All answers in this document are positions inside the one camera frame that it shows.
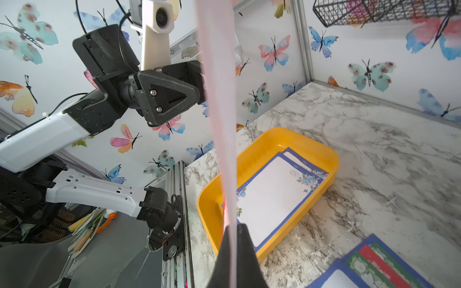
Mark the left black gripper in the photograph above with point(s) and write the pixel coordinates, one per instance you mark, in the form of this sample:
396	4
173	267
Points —
158	95

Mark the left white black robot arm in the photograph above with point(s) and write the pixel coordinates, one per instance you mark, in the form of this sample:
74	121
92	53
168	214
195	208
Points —
31	173

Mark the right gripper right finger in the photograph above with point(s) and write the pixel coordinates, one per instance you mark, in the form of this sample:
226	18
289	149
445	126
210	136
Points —
249	274

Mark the green floral stationery paper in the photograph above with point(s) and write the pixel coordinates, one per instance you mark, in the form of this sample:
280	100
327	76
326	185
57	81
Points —
404	270
367	272

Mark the stack of stationery papers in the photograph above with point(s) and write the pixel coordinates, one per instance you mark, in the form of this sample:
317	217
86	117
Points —
275	193

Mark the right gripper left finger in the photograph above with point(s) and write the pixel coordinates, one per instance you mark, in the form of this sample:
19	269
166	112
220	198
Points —
220	277

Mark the red stationery paper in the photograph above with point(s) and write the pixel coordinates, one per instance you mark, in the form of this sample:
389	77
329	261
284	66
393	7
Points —
383	268
217	41

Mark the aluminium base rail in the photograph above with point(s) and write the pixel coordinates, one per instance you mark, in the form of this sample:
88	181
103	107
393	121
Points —
177	266

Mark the yellow plastic storage tray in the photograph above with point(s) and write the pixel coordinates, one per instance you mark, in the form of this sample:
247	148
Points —
266	147

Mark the white mesh wall basket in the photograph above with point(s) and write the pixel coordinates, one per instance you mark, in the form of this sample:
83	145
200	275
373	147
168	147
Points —
186	49

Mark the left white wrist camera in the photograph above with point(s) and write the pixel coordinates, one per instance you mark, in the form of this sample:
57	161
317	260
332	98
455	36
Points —
154	20

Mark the black wire wall basket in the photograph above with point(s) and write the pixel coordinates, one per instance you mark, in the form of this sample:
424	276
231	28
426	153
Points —
339	13

